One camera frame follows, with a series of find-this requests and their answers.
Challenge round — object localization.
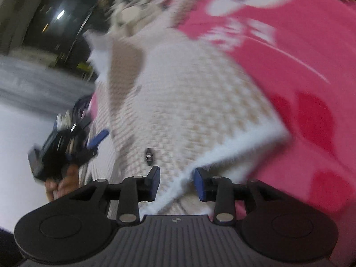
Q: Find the grey curtain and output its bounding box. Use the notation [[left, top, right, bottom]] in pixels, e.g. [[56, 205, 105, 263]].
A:
[[1, 55, 95, 117]]

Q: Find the pink patterned bed sheet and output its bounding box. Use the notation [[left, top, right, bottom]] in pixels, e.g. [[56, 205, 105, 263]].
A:
[[177, 0, 355, 266]]

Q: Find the person's left hand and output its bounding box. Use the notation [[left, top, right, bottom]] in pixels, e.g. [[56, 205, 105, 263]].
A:
[[45, 165, 80, 202]]

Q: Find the white beige checkered knit cardigan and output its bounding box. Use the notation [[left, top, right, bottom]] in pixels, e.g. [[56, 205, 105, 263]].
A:
[[79, 0, 290, 215]]

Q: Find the stack of folded clothes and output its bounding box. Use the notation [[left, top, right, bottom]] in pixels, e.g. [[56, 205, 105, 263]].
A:
[[55, 94, 94, 134]]

